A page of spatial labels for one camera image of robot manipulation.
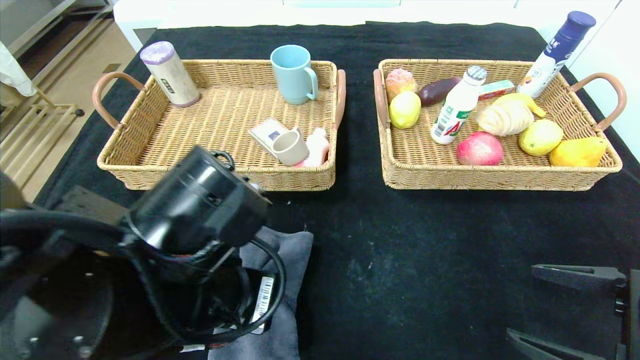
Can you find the pale pink object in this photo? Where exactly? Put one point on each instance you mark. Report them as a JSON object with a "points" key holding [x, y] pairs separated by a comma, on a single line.
{"points": [[319, 147]]}

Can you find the white bottle purple cap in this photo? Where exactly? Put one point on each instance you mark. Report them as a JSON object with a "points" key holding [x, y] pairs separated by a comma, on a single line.
{"points": [[555, 55]]}

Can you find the small cream espresso cup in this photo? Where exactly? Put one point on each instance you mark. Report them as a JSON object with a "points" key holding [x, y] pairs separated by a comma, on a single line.
{"points": [[291, 149]]}

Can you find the black table cloth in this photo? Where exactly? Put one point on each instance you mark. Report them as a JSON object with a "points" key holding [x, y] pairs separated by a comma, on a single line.
{"points": [[425, 240]]}

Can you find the brass floor socket plate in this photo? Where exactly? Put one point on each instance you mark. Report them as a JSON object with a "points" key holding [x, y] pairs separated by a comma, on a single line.
{"points": [[111, 68]]}

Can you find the wicker basket holding food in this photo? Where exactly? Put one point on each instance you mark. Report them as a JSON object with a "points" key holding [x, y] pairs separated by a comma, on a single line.
{"points": [[410, 160]]}

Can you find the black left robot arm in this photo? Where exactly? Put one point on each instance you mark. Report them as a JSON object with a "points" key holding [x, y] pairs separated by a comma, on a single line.
{"points": [[195, 205]]}

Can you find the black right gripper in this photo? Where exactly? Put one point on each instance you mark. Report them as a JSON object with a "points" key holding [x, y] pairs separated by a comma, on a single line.
{"points": [[631, 315]]}

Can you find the orange pink peach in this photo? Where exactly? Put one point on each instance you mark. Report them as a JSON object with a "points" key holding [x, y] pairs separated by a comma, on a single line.
{"points": [[400, 82]]}

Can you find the cream playing card box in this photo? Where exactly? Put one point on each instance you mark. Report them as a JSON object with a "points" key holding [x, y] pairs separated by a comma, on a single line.
{"points": [[265, 132]]}

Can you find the grey metal shelf frame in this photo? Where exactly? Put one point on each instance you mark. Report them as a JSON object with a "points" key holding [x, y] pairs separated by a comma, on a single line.
{"points": [[35, 27]]}

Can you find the white hanging cloth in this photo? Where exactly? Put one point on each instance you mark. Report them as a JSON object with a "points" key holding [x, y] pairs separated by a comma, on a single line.
{"points": [[12, 75]]}

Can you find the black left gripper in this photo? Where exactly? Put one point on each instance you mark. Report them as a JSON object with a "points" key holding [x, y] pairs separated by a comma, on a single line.
{"points": [[261, 303]]}

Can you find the grey towel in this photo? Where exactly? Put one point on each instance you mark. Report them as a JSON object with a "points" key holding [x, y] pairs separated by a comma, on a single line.
{"points": [[295, 250]]}

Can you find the cream canister purple lid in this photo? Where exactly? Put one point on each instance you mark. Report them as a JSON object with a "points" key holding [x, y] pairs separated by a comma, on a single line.
{"points": [[170, 75]]}

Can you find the dark purple eggplant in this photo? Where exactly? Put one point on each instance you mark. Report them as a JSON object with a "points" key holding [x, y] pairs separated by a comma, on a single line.
{"points": [[437, 91]]}

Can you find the striped bread loaf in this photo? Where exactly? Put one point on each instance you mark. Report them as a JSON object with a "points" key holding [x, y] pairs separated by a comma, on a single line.
{"points": [[505, 119]]}

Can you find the wicker basket holding household items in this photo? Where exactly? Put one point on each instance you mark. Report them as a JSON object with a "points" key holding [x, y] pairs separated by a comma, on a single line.
{"points": [[225, 115]]}

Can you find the red apple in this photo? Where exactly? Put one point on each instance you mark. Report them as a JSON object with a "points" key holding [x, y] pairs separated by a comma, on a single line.
{"points": [[479, 148]]}

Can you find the red green snack pack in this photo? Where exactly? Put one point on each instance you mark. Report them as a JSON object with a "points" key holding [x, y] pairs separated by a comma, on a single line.
{"points": [[497, 90]]}

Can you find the yellow lemon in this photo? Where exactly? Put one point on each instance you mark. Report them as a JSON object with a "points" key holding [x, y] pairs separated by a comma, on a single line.
{"points": [[405, 111], [540, 137]]}

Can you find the white milk bottle green label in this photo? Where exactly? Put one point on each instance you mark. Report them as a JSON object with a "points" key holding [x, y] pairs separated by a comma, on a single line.
{"points": [[457, 107]]}

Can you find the cream folding rack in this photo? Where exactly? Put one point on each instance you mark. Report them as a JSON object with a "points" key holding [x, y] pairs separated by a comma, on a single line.
{"points": [[55, 106]]}

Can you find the orange yellow mango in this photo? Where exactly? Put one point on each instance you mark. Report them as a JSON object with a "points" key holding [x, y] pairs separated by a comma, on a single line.
{"points": [[577, 152]]}

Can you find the yellow banana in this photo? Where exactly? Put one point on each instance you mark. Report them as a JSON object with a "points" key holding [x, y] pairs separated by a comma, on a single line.
{"points": [[525, 101]]}

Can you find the light blue mug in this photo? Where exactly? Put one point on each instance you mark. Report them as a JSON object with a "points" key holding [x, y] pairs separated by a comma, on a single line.
{"points": [[292, 75]]}

